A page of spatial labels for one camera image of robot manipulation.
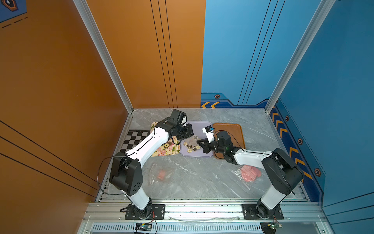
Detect black white checkerboard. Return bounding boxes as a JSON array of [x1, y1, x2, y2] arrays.
[[120, 130, 150, 153]]

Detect ziploc bag pink cookies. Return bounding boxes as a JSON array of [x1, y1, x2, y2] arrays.
[[231, 165, 262, 190]]

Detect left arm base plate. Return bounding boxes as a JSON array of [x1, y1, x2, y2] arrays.
[[125, 204, 166, 220]]

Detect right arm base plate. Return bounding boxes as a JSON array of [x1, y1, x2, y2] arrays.
[[241, 203, 284, 220]]

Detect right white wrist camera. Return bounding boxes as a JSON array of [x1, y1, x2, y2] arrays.
[[202, 125, 215, 143]]

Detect poured mixed cookies pile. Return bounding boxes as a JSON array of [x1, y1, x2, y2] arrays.
[[183, 135, 201, 153]]

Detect floral pattern tray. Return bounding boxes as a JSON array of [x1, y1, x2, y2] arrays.
[[152, 136, 181, 157]]

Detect ziploc bag ring cookies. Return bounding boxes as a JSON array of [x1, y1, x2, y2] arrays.
[[149, 163, 175, 186]]

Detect lavender plastic tray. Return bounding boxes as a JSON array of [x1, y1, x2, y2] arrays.
[[180, 121, 213, 158]]

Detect green circuit board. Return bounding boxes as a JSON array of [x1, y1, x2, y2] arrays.
[[260, 222, 282, 234], [134, 222, 153, 233]]

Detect poured ring cookies pile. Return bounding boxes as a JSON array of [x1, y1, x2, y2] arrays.
[[153, 141, 180, 157]]

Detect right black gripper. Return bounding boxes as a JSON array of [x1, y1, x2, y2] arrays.
[[196, 137, 226, 155]]

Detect aluminium front rail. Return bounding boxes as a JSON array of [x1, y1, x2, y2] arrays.
[[82, 200, 327, 224]]

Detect brown plastic tray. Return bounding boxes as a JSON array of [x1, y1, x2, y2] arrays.
[[213, 123, 245, 148]]

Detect left green circuit board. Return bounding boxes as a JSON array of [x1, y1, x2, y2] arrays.
[[134, 222, 153, 233]]

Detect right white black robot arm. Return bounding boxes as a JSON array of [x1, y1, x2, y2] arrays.
[[196, 131, 304, 219]]

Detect right green circuit board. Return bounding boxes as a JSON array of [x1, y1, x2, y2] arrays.
[[260, 222, 282, 234]]

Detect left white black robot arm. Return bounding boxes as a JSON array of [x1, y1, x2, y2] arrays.
[[109, 109, 193, 219]]

